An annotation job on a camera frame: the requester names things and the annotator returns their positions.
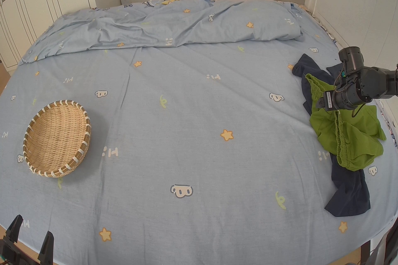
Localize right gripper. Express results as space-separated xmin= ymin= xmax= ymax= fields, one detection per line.
xmin=315 ymin=83 xmax=373 ymax=112

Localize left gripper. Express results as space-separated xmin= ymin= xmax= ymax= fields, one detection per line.
xmin=0 ymin=215 xmax=55 ymax=265

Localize green shorts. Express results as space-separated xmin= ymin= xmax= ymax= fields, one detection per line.
xmin=305 ymin=73 xmax=387 ymax=172

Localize dark blue garment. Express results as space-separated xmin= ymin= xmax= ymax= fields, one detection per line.
xmin=292 ymin=53 xmax=371 ymax=218

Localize round woven basket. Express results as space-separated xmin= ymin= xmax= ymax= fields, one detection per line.
xmin=23 ymin=100 xmax=91 ymax=178

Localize bed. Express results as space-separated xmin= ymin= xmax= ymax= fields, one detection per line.
xmin=0 ymin=0 xmax=398 ymax=265

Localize pale blue quilt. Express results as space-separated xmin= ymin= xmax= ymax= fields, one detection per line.
xmin=18 ymin=0 xmax=305 ymax=65

